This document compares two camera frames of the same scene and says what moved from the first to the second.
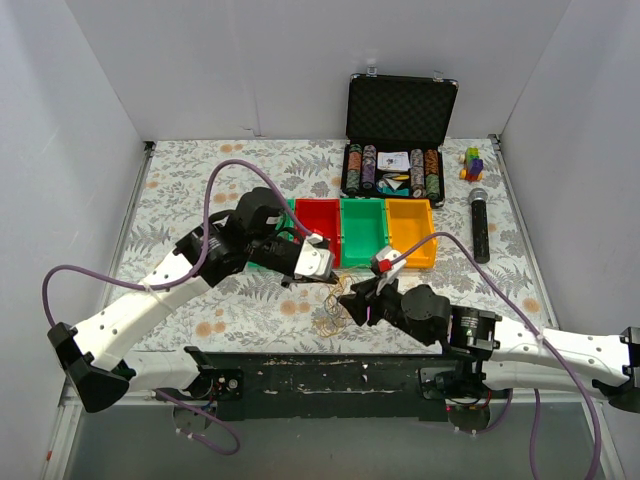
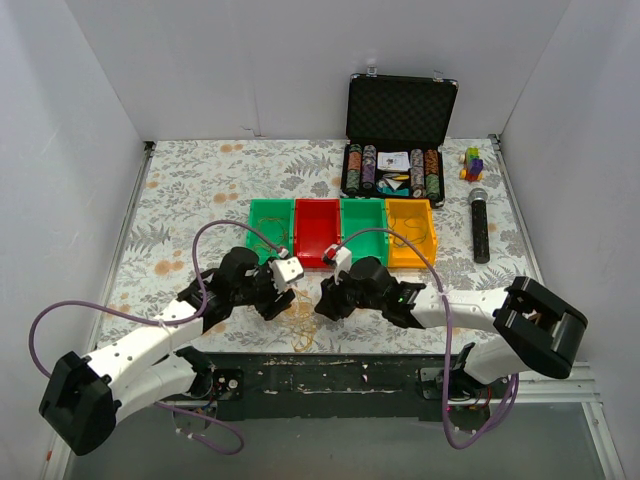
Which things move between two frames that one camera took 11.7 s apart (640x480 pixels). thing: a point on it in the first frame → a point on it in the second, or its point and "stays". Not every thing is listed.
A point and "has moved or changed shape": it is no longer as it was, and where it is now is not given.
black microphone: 478,198 stays
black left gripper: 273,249 → 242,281
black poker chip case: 396,127 stays
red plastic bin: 323,218 stays
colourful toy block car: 474,165 stays
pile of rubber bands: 335,317 has moved or changed shape
